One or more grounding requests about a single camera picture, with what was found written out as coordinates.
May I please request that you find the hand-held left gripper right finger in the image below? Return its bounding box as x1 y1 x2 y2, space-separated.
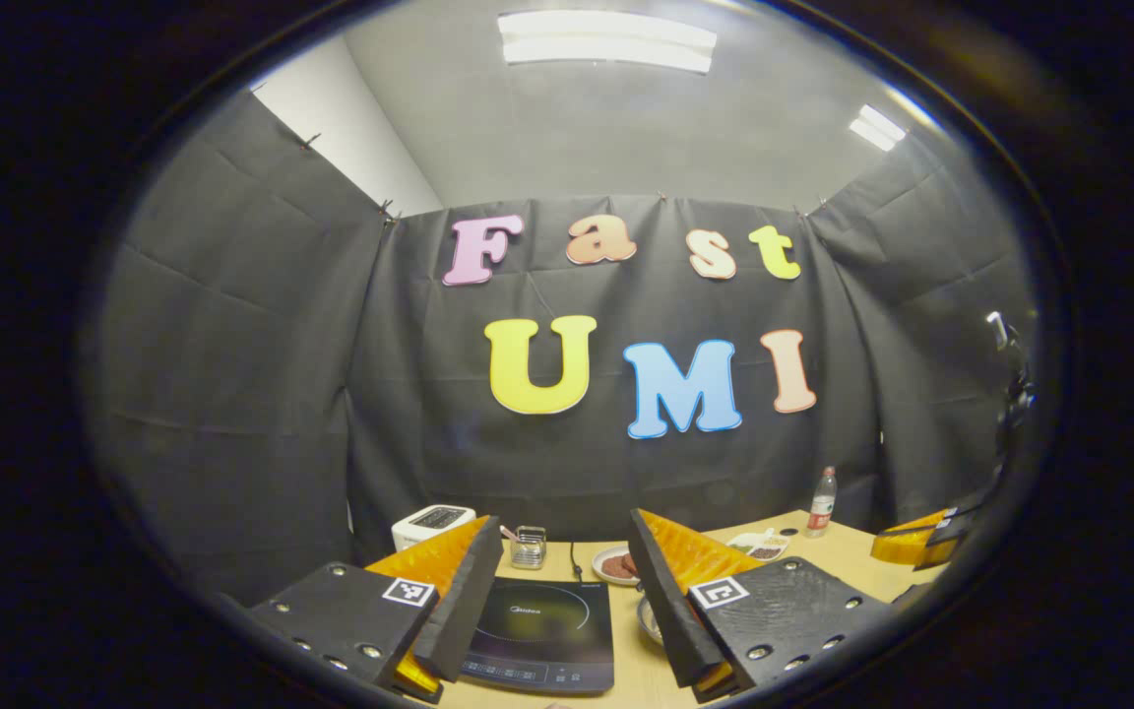
626 508 908 705

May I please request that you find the black induction cooktop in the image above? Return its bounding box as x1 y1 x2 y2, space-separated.
459 577 615 694

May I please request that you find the small ceiling light panel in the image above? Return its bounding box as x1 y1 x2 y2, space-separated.
848 103 908 153

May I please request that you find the white divided dish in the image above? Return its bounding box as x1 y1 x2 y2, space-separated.
727 529 790 561

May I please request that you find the plastic bottle red label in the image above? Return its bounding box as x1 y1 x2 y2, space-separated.
806 466 838 539

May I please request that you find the white round plate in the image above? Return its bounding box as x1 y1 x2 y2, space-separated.
592 545 639 587

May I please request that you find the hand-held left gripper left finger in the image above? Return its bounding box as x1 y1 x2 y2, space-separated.
247 514 506 705

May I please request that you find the white toaster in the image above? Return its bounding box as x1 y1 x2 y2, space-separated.
391 504 476 552

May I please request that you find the black backdrop cloth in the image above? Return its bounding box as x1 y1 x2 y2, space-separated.
85 89 1039 607

